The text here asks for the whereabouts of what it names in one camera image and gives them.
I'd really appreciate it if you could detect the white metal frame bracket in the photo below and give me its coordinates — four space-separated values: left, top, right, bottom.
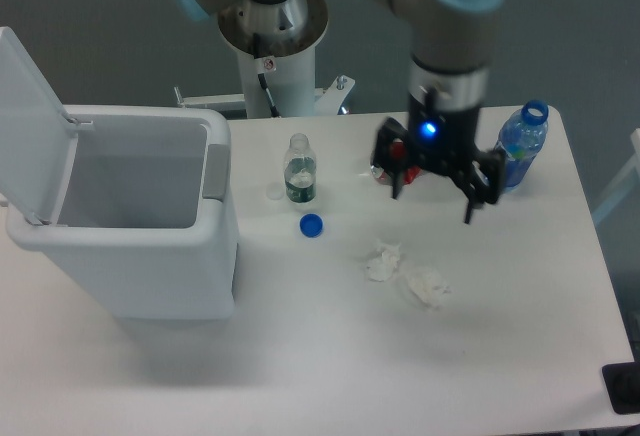
173 75 356 115

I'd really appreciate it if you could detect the clear bottle green label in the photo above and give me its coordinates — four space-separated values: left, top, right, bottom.
283 133 317 204

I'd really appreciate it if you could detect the white trash bin lid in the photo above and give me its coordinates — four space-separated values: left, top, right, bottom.
1 27 94 225

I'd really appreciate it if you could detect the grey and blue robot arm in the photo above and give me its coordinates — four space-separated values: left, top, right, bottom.
177 0 505 212

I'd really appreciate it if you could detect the white crumpled paper ball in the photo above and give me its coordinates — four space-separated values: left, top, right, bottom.
405 266 451 309
365 240 402 282

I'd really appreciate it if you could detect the black cable on pedestal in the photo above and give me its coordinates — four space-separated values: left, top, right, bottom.
251 33 281 119

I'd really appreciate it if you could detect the crushed red soda can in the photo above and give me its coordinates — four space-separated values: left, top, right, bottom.
371 139 423 185

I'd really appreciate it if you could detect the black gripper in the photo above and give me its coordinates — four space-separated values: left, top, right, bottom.
372 87 506 225

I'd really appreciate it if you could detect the white translucent bottle cap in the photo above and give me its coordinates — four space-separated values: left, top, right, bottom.
265 182 284 201

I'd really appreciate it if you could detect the blue bottle cap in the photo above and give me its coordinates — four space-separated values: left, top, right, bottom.
299 213 324 238

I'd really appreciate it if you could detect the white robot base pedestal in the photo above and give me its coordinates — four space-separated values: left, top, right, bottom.
218 0 328 119

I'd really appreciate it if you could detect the black device at table edge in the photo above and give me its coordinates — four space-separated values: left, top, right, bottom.
602 362 639 415

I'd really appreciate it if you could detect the blue plastic drink bottle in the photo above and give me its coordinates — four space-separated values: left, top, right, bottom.
495 99 549 192

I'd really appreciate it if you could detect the white plastic trash bin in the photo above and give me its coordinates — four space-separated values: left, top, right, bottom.
6 105 239 320

